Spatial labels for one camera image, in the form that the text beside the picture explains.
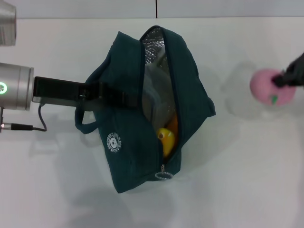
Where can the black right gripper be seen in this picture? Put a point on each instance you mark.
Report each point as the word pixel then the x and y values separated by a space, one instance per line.
pixel 298 66

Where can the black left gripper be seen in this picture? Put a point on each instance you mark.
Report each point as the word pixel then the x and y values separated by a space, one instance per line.
pixel 57 91

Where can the pink toy peach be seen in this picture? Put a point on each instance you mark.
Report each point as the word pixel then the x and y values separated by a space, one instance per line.
pixel 263 88

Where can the dark teal insulated lunch bag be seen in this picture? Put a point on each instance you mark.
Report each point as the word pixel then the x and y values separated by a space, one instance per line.
pixel 123 133

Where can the yellow banana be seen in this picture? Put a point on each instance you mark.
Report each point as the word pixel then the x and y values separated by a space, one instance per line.
pixel 168 140

